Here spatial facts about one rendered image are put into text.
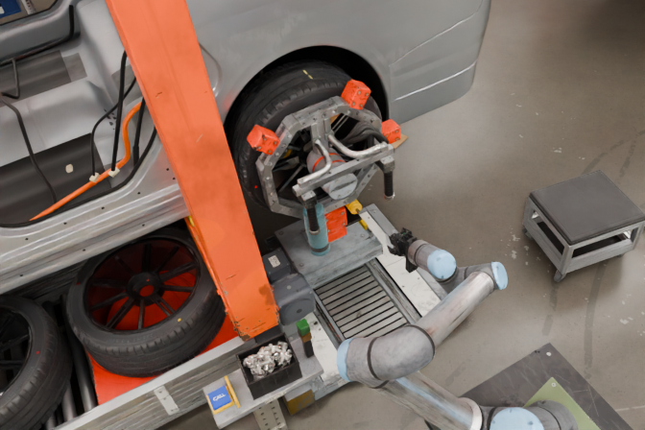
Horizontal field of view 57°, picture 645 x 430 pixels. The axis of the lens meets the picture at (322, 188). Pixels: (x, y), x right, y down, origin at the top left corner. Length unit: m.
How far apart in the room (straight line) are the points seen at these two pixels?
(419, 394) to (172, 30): 1.21
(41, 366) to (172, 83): 1.47
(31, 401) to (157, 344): 0.52
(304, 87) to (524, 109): 2.11
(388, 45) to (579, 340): 1.57
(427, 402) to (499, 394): 0.61
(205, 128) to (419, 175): 2.14
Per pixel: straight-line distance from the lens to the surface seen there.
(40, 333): 2.75
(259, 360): 2.25
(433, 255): 2.05
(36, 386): 2.67
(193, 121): 1.62
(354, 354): 1.69
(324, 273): 2.94
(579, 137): 3.96
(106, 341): 2.59
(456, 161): 3.69
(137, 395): 2.55
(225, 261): 2.00
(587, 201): 3.09
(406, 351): 1.63
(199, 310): 2.53
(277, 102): 2.30
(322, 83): 2.34
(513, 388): 2.49
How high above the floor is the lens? 2.49
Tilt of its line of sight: 44 degrees down
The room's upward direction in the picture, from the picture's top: 9 degrees counter-clockwise
